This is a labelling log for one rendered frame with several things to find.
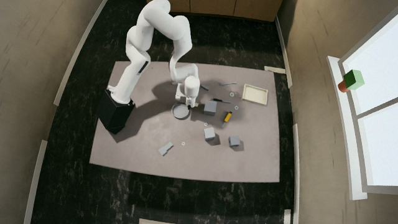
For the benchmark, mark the cream shallow rectangular tray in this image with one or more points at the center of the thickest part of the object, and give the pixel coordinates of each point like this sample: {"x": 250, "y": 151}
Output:
{"x": 254, "y": 95}

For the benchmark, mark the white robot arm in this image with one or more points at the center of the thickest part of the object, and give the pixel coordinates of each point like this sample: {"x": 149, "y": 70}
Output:
{"x": 156, "y": 15}

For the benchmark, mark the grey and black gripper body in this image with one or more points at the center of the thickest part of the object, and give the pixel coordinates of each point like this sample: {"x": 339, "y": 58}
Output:
{"x": 192, "y": 102}

